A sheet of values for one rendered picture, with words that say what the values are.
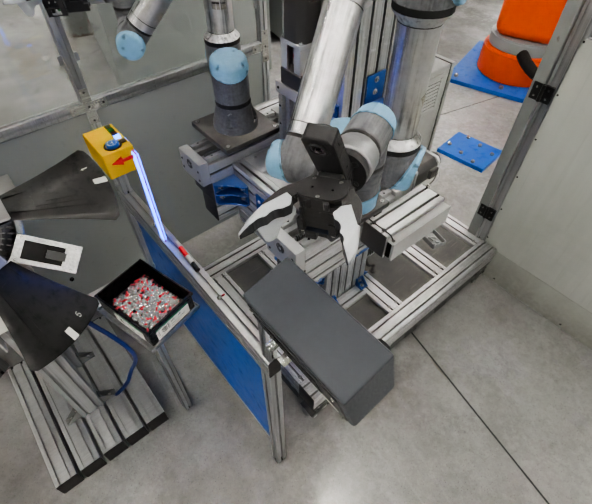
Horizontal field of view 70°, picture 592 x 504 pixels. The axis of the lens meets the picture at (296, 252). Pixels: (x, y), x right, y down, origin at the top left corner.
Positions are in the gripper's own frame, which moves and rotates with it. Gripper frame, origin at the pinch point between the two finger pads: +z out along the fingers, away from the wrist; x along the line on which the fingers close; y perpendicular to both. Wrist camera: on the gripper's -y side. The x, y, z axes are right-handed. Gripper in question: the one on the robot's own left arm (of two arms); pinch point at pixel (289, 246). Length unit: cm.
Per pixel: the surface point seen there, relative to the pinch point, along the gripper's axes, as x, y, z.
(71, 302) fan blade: 67, 40, 0
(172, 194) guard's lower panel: 125, 89, -93
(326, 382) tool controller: -4.7, 23.6, 4.2
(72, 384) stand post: 103, 100, 5
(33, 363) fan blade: 62, 41, 16
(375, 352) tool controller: -10.2, 22.1, -2.5
